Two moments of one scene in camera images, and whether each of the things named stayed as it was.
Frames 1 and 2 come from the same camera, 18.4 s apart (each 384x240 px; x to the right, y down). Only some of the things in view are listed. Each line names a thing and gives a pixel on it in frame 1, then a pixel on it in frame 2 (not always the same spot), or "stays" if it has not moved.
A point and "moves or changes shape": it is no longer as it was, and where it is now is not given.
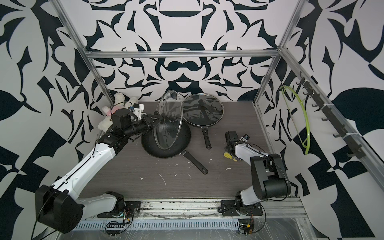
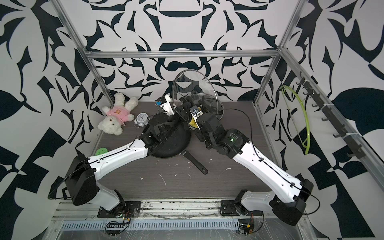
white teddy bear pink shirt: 119,103 stays
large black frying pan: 170,138 stays
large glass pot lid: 168,118 moves or changes shape
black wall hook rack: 358,152 stays
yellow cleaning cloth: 228,156 moves or changes shape
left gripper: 148,122 to 176,110
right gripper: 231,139 to 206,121
